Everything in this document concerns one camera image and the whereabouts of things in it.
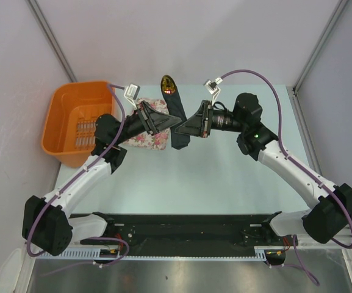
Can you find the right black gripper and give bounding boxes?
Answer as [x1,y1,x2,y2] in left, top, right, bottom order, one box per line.
[175,101,245,139]

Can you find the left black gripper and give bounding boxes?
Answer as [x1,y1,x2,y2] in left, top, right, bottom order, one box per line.
[113,101,181,146]

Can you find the black paper napkin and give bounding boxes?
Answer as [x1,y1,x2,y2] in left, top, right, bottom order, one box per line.
[160,85,192,150]

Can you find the iridescent gold spoon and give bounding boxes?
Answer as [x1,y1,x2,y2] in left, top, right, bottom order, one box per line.
[160,74,178,95]

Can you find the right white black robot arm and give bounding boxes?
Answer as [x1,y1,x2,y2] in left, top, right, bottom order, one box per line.
[175,93,352,245]

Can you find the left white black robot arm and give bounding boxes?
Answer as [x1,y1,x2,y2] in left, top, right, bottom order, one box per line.
[22,101,181,257]

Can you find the floral patterned tray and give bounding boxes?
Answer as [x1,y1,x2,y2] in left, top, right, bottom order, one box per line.
[123,98,170,151]

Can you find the orange plastic basket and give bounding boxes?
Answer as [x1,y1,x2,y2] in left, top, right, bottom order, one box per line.
[41,81,115,168]

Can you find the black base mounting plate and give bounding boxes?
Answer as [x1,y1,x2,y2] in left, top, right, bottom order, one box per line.
[82,214,294,258]

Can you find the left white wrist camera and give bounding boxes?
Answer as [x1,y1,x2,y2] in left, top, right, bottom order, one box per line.
[123,83,140,108]

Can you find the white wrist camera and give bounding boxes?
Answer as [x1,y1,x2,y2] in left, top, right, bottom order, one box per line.
[204,77,223,105]
[123,83,140,108]

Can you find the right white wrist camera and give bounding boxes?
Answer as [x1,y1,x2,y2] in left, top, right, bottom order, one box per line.
[204,77,223,105]

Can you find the white slotted cable duct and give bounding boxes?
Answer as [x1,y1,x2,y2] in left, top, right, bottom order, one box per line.
[59,247,101,259]

